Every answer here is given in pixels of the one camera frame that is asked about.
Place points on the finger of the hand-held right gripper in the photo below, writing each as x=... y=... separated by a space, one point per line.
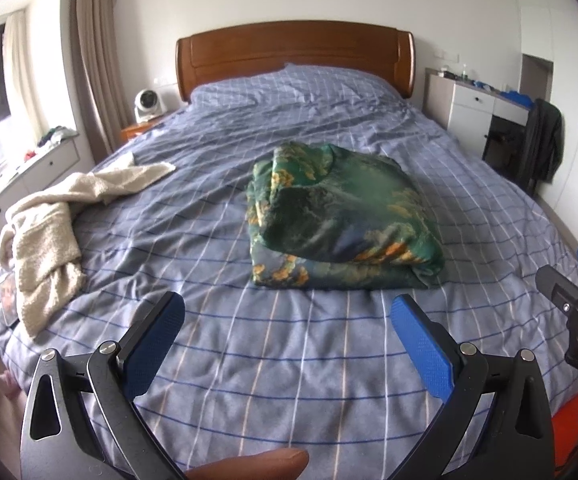
x=564 y=292

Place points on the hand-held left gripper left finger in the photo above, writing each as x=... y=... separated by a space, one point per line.
x=154 y=340

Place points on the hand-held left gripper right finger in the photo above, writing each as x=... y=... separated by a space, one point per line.
x=421 y=345

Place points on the green printed garment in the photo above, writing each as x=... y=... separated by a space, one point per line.
x=344 y=210

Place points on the small clothes pile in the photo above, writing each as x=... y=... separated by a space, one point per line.
x=56 y=135

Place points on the person's left hand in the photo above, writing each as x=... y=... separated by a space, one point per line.
x=259 y=465

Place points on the orange fuzzy cloth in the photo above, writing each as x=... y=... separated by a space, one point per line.
x=571 y=425

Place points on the dark jacket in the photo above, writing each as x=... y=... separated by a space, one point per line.
x=541 y=140

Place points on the bed with blue plaid sheet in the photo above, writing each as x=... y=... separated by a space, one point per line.
x=294 y=385

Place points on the beige fleece robe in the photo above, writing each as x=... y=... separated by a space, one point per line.
x=44 y=240

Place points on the printed booklet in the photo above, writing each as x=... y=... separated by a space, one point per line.
x=8 y=300

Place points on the dark chair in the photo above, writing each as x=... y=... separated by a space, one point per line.
x=501 y=140

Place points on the small blue item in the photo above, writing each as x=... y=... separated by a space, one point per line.
x=514 y=97

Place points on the white wardrobe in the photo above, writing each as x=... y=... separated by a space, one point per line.
x=569 y=60

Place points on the white desk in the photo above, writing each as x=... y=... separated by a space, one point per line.
x=464 y=105

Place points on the white window bench cabinet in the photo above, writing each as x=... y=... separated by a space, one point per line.
x=54 y=160

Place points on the wooden nightstand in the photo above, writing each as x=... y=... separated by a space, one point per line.
x=136 y=131

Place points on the small white fan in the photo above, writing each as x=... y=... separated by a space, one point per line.
x=149 y=102

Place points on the brown curtain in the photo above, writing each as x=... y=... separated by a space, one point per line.
x=96 y=60

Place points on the pale sheer curtain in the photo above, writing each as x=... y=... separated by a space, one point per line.
x=21 y=70

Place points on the wooden bed headboard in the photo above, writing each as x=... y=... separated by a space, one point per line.
x=294 y=42

